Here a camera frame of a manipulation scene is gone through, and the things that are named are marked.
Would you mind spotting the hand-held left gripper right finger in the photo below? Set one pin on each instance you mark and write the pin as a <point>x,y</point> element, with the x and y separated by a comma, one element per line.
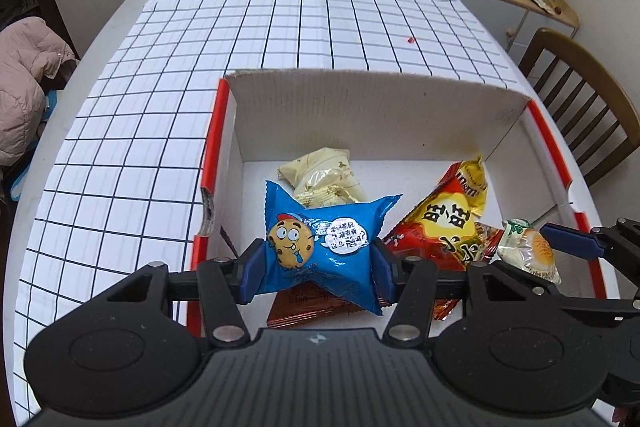
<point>382,272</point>

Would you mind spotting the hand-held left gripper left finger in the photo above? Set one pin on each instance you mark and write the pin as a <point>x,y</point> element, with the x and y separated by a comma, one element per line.
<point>250,272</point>

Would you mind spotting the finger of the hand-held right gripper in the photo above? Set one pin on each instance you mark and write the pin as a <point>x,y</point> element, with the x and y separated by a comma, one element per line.
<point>585,302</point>
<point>570,241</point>

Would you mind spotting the clear round pastry packet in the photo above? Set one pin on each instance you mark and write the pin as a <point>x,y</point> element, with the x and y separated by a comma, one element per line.
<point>530,249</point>

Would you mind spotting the brown red snack packet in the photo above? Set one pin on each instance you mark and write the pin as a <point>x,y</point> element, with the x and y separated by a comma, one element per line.
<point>305,302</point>

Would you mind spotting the blue cookie packet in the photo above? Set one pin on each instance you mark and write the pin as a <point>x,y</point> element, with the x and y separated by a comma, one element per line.
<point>320,252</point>

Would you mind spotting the red yellow snack packet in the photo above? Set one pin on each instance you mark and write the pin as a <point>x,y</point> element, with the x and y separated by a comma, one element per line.
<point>445,227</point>

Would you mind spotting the yellow candy packet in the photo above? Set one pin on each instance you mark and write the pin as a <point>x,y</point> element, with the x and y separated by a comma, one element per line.
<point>472,179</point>

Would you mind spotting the cream snack packet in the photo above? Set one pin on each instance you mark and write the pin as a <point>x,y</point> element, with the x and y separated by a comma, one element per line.
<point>320,172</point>

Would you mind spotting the red cardboard box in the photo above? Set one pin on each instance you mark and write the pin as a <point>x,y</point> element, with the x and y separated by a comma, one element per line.
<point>380,117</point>

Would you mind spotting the wooden chair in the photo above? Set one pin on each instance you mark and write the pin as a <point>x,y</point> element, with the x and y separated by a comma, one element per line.
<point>575,52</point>

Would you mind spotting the checked white tablecloth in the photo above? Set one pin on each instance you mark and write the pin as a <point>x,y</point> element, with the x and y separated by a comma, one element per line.
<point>150,107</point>

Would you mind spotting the pink padded jacket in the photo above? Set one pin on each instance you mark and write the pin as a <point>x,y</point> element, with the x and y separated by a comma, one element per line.
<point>25,82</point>

